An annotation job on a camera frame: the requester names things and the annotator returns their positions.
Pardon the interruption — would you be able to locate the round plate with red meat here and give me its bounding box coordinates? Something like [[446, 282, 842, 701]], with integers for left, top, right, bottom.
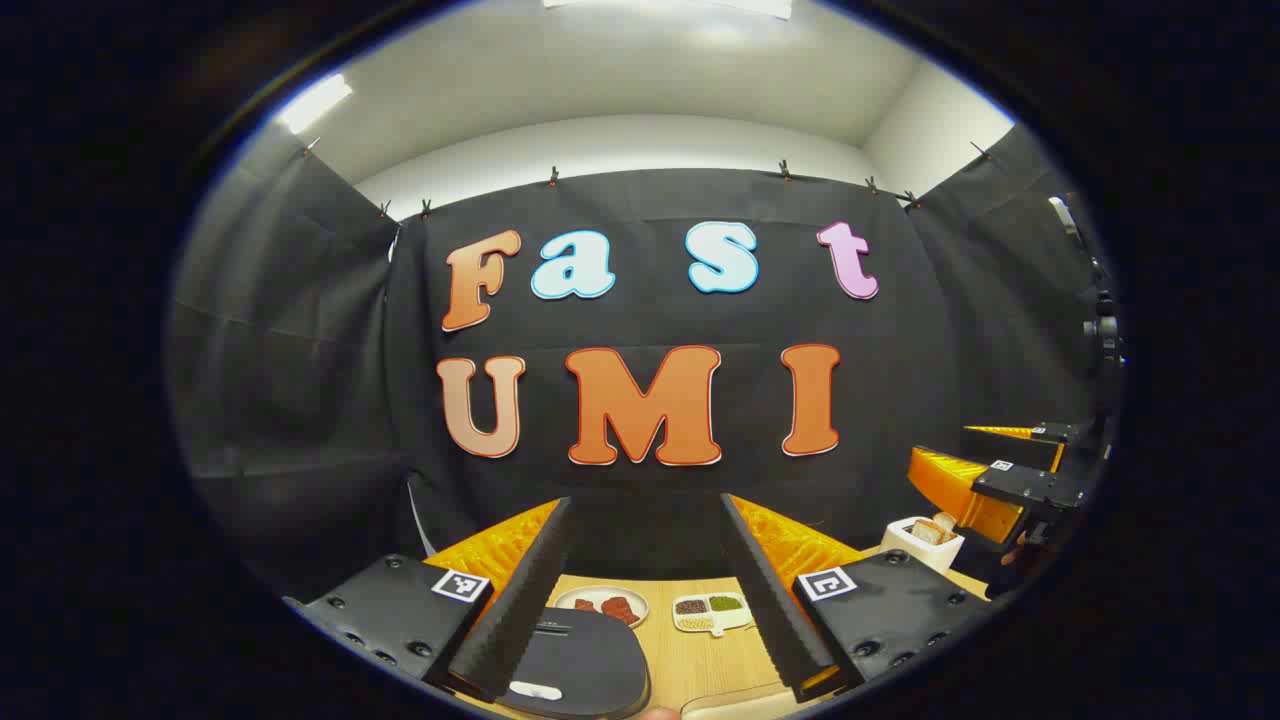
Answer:
[[553, 585, 649, 629]]

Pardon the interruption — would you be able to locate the white divided bean dish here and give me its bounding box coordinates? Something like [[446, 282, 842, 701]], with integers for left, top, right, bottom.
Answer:
[[672, 592, 753, 638]]

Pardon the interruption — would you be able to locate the clear plastic rice box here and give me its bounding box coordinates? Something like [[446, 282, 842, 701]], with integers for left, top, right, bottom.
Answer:
[[680, 685, 793, 720]]

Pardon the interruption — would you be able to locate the black backdrop cloth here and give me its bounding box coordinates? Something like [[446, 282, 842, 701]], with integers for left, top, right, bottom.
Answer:
[[168, 125, 1126, 601]]

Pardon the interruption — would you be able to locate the ceiling light panel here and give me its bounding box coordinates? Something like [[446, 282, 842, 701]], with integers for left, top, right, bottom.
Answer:
[[278, 74, 354, 135]]

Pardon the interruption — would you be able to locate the black steel rice cooker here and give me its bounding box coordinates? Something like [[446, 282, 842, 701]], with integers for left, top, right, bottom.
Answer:
[[495, 607, 653, 720]]

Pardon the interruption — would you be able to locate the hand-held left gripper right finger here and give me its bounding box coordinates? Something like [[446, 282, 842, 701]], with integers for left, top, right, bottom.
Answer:
[[721, 492, 993, 703]]

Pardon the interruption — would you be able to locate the white toaster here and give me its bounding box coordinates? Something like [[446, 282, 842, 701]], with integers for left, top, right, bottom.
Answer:
[[880, 515, 966, 574]]

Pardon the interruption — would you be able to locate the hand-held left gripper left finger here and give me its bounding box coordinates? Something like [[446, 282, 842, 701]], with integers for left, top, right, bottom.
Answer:
[[283, 497, 573, 703]]

